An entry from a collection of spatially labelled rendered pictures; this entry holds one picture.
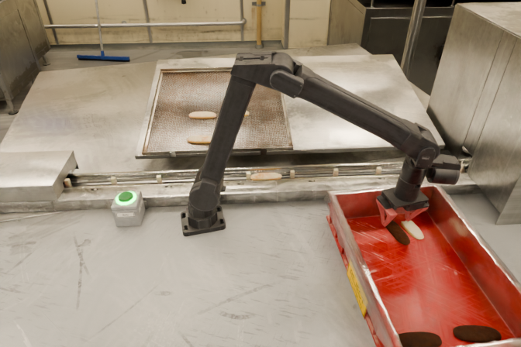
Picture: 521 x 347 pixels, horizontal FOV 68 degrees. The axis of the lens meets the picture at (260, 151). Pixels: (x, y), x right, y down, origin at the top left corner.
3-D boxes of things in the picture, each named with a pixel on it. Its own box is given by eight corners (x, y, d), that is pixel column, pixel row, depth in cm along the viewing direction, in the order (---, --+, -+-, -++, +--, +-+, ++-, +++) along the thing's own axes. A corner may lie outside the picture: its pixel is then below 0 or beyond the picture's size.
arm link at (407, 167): (403, 151, 95) (408, 164, 91) (431, 153, 95) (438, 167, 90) (396, 173, 99) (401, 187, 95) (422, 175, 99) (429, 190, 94)
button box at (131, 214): (115, 236, 111) (107, 207, 105) (122, 217, 117) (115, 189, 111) (145, 235, 111) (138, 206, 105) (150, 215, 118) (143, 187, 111)
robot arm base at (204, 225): (183, 237, 106) (226, 228, 109) (180, 215, 101) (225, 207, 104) (181, 215, 113) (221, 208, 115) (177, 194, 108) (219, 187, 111)
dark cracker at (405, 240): (380, 221, 110) (381, 218, 110) (391, 218, 111) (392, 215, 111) (401, 247, 103) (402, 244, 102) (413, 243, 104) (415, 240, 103)
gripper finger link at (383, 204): (406, 230, 103) (416, 204, 97) (383, 235, 101) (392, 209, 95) (391, 213, 108) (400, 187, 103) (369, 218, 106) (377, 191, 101)
